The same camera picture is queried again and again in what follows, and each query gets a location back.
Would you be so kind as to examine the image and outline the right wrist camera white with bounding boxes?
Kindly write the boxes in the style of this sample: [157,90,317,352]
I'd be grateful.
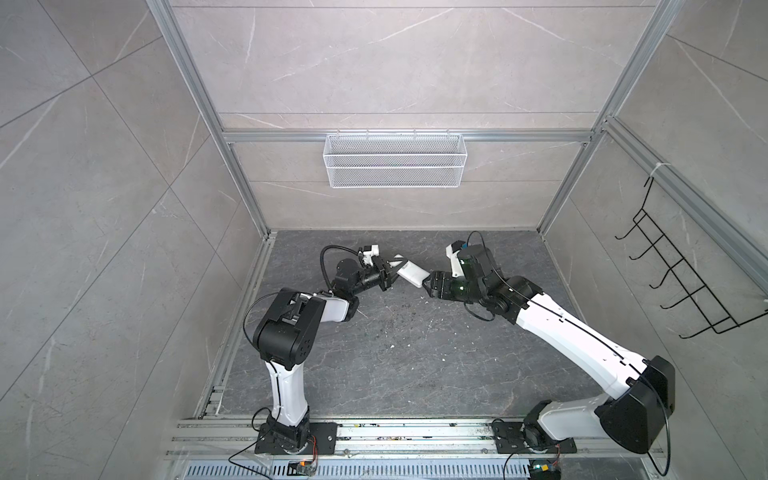
[445,240,466,278]

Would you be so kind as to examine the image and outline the left green circuit board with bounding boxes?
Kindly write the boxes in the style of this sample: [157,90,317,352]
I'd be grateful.
[287,460,317,477]

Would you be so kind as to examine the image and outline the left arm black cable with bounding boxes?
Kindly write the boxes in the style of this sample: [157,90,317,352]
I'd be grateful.
[318,244,361,289]

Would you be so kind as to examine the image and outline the green circuit board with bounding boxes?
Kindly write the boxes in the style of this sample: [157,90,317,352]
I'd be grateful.
[287,460,317,477]
[529,460,562,480]

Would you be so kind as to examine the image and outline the aluminium mounting rail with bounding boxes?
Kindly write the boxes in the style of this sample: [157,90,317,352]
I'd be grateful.
[160,416,636,462]

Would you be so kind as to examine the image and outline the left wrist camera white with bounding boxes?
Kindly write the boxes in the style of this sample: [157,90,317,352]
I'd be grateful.
[358,244,380,269]

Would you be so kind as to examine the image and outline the white wire mesh basket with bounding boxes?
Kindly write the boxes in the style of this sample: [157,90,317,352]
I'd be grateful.
[323,133,468,189]

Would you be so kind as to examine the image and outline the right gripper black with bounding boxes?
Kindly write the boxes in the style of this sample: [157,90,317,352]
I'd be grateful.
[421,269,486,306]

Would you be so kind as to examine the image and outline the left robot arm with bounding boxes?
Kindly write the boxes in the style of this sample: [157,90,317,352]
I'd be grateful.
[248,252,414,450]

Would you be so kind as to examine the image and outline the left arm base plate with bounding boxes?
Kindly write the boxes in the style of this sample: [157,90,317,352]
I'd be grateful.
[255,422,339,455]

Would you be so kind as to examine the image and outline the white remote control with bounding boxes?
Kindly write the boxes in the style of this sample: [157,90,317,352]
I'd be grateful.
[395,261,430,288]

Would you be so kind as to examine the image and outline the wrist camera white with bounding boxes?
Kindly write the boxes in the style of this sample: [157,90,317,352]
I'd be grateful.
[358,244,380,269]
[445,240,466,278]

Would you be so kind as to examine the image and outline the black wire hook rack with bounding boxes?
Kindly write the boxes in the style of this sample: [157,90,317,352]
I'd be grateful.
[615,176,767,340]

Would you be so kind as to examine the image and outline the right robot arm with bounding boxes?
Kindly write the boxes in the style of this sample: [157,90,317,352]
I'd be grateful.
[412,241,675,454]

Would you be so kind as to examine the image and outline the right green circuit board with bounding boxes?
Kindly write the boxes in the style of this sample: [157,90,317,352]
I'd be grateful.
[529,460,562,480]

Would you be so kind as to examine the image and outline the white cable tie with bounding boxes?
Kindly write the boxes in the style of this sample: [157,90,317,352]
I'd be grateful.
[648,162,671,178]

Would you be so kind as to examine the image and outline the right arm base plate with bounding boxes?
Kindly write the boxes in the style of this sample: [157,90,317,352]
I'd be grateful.
[490,419,577,454]

